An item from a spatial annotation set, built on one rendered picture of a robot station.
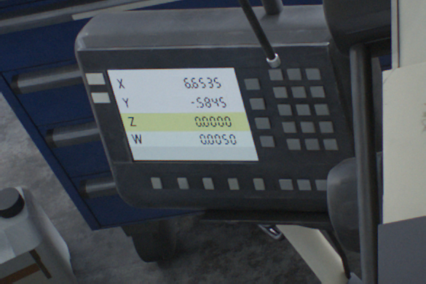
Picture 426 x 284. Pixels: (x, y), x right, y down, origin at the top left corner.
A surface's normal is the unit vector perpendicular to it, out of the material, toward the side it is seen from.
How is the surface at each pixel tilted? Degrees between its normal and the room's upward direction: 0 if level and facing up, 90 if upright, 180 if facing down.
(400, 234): 0
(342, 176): 4
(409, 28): 45
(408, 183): 0
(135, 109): 70
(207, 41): 15
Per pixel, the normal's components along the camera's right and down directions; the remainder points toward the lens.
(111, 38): -0.42, -0.42
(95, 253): -0.36, -0.63
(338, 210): -0.66, 0.10
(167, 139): -0.39, 0.51
